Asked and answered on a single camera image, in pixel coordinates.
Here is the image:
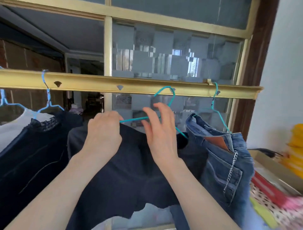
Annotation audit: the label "person's right hand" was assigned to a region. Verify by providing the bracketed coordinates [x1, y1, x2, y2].
[141, 102, 183, 171]

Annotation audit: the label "person's left hand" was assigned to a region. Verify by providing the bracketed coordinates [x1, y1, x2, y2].
[81, 111, 124, 164]

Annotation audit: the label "teal wire hanger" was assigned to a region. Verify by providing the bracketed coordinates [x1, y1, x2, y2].
[193, 82, 232, 134]
[119, 86, 189, 140]

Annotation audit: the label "black shorts with logo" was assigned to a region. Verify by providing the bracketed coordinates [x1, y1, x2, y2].
[66, 120, 209, 230]

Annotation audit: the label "blue denim skirt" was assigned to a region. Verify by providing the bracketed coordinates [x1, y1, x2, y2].
[170, 113, 256, 230]

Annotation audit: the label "gold clothes rail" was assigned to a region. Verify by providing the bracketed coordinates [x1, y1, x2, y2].
[0, 69, 264, 100]

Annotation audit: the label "blue wire hanger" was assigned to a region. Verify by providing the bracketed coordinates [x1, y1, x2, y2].
[0, 89, 38, 119]
[38, 70, 65, 113]

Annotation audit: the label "black sheer blouse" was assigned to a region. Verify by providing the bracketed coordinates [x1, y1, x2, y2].
[0, 111, 84, 230]

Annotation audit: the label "pale pink blouse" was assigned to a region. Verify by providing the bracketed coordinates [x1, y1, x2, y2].
[0, 108, 56, 153]

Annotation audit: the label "person's left forearm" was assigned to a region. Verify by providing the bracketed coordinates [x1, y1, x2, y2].
[4, 154, 112, 230]

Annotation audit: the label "person's right forearm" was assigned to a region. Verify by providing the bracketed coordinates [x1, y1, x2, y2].
[163, 159, 241, 230]

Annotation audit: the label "gold framed glass door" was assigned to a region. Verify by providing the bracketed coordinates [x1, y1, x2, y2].
[0, 0, 261, 230]

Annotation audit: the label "beige cardboard box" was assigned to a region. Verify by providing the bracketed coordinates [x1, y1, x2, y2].
[247, 148, 302, 197]

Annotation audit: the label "red flat packet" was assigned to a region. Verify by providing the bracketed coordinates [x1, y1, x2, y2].
[251, 171, 288, 209]

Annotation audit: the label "yellow plastic bucket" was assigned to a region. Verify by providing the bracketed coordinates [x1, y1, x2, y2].
[280, 123, 303, 173]

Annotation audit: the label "floral patterned cloth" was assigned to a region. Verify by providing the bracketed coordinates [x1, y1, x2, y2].
[248, 182, 303, 230]

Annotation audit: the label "thin steel lift cable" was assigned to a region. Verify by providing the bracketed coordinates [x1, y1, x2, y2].
[212, 0, 222, 82]

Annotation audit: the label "brown door frame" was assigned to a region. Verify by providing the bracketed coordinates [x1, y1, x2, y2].
[233, 0, 280, 141]

